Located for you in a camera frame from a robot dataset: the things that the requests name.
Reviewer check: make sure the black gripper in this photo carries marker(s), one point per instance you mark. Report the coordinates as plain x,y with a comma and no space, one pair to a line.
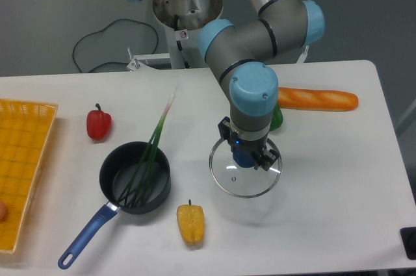
248,144

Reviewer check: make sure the glass pot lid blue knob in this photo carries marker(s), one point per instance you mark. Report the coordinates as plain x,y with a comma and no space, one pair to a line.
236,178

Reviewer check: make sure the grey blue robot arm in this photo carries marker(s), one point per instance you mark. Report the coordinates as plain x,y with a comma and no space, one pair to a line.
252,88

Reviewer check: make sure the green bell pepper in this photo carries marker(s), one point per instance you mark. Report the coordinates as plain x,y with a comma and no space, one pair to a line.
277,118

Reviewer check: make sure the orange baguette bread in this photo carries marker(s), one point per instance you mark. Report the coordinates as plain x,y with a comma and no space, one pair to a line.
317,100

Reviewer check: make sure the yellow bell pepper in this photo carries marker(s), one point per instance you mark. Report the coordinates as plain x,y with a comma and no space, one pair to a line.
191,223

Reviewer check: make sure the green spring onion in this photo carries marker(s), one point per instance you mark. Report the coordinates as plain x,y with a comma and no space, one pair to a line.
138,188

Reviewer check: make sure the black device at table edge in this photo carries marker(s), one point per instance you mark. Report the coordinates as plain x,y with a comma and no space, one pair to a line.
408,236

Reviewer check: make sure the red bell pepper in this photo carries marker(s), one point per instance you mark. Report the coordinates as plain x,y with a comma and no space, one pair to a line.
98,123

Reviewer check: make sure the yellow woven basket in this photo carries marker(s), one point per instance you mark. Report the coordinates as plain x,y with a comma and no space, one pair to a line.
25,130

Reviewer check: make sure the black saucepan blue handle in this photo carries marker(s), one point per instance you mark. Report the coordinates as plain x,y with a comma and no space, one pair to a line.
114,174

